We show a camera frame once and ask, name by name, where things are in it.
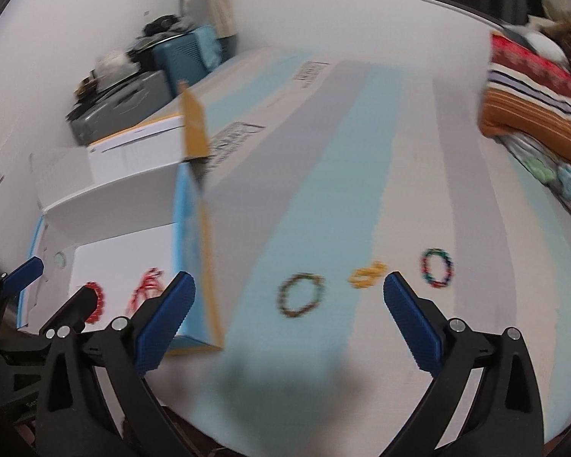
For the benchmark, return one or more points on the blue yellow cardboard box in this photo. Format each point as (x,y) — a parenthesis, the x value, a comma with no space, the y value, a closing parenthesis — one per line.
(115,209)

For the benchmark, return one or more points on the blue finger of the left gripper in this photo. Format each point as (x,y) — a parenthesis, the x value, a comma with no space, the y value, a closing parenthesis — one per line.
(24,271)
(74,312)

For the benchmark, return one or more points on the red cord bracelet gold tube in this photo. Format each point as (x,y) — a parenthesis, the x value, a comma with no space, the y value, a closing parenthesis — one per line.
(150,286)

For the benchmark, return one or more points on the teal suitcase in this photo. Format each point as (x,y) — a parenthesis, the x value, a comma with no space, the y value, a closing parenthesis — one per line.
(188,58)

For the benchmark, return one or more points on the floral pillow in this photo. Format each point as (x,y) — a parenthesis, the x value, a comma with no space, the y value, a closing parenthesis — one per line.
(548,168)

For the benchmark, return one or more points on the striped red orange pillow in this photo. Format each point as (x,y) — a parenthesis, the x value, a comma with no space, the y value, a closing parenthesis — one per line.
(526,93)

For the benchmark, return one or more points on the beige curtain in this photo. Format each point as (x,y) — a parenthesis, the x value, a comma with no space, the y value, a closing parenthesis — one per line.
(222,18)

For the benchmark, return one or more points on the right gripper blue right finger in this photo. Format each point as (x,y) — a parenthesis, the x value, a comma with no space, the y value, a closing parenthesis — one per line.
(505,416)

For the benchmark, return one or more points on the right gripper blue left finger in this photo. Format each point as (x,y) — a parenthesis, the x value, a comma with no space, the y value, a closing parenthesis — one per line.
(73,418)

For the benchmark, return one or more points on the black headphones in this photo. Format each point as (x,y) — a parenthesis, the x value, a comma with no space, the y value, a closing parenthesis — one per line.
(160,25)

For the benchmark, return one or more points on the striped bed sheet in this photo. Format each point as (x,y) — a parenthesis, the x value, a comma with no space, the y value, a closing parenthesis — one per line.
(320,168)

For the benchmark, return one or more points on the white plastic bag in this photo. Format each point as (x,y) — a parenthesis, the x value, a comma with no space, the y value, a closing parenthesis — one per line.
(111,62)

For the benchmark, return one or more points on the grey suitcase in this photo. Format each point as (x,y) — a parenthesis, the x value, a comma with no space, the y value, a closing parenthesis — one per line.
(124,106)

